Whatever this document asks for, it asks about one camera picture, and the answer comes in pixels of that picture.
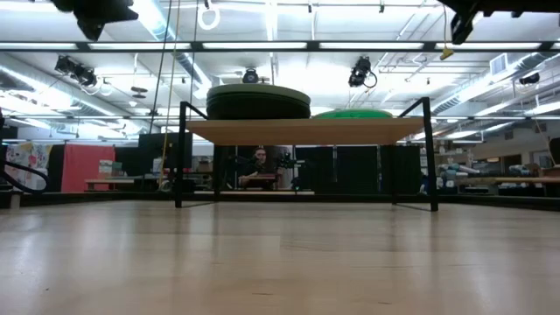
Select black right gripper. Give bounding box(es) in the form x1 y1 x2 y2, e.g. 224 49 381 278
437 0 560 46

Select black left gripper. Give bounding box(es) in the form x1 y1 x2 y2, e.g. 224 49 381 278
50 0 140 43

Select green transparent plate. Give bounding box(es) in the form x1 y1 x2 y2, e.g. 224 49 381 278
311 108 394 120

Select light green plate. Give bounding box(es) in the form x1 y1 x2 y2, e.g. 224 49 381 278
206 82 312 106

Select wooden shelf with black legs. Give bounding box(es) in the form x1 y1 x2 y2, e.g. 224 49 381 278
174 96 440 214

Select black ceiling spotlights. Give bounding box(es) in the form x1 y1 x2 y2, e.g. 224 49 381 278
54 55 98 88

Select black overhead light beam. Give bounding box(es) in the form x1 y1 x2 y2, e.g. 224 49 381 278
0 40 560 54

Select red partition panel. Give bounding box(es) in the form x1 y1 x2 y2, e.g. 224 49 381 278
60 143 116 193

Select colourful painted banner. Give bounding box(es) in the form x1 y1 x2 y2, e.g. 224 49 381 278
3 142 53 192

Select long wooden background table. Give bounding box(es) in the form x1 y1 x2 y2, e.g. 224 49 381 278
454 176 560 186

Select round black ceiling fixture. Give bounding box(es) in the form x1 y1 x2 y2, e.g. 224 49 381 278
241 67 263 85

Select black room divider panels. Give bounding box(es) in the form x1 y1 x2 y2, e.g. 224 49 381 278
295 145 421 194

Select person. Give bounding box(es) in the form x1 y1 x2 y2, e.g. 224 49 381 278
238 147 281 190

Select black hanging cable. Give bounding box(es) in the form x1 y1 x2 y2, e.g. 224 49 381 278
148 0 174 135

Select yellow hanging rope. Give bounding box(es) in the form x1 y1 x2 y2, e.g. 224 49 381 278
159 0 181 185

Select white hanging ring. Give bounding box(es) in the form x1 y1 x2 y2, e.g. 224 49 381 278
196 2 221 32

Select black ceiling camera with cable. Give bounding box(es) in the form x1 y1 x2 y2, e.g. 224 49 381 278
348 55 378 89

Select black cable loop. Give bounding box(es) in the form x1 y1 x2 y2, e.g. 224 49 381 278
0 159 50 194

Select black aluminium rig frame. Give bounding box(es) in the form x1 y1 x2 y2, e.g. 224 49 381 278
0 190 560 212

